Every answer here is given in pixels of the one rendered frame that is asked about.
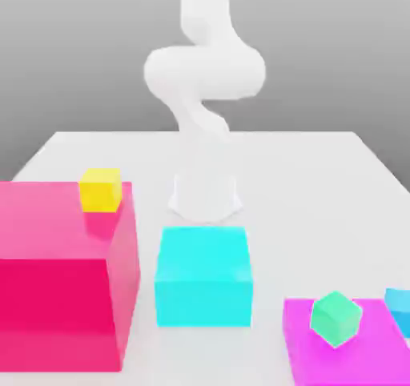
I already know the small blue cube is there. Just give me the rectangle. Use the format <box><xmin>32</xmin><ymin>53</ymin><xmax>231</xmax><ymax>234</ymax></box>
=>
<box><xmin>384</xmin><ymin>287</ymin><xmax>410</xmax><ymax>340</ymax></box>

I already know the large pink box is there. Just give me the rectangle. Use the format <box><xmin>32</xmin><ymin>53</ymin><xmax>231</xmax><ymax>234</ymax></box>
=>
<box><xmin>0</xmin><ymin>180</ymin><xmax>142</xmax><ymax>373</ymax></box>

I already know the small yellow cube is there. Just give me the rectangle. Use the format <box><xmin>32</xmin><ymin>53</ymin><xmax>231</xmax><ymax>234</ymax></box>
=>
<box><xmin>78</xmin><ymin>167</ymin><xmax>123</xmax><ymax>214</ymax></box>

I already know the large magenta box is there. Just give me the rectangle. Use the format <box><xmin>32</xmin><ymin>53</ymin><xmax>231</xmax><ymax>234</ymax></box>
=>
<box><xmin>283</xmin><ymin>297</ymin><xmax>410</xmax><ymax>386</ymax></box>

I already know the large cyan box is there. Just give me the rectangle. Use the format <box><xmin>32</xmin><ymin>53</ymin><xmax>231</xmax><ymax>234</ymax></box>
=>
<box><xmin>154</xmin><ymin>226</ymin><xmax>255</xmax><ymax>328</ymax></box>

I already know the small green cube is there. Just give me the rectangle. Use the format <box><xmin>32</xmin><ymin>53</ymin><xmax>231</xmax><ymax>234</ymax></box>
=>
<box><xmin>309</xmin><ymin>290</ymin><xmax>364</xmax><ymax>349</ymax></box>

